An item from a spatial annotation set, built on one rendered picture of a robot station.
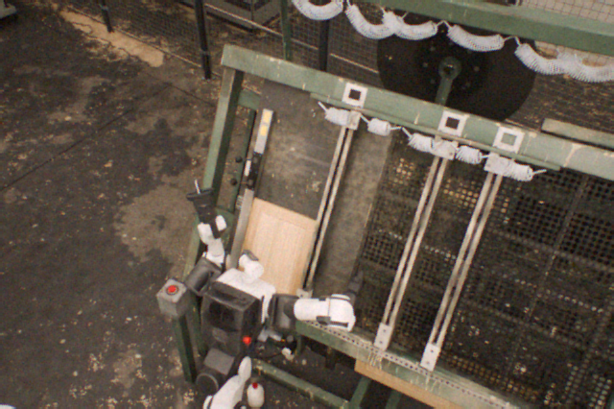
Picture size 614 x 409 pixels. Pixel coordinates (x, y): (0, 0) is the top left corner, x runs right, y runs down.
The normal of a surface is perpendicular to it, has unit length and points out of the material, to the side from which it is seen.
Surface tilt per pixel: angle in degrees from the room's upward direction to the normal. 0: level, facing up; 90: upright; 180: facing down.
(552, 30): 90
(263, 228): 60
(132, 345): 0
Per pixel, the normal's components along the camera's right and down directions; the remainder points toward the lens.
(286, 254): -0.36, 0.19
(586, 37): -0.44, 0.63
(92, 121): 0.03, -0.70
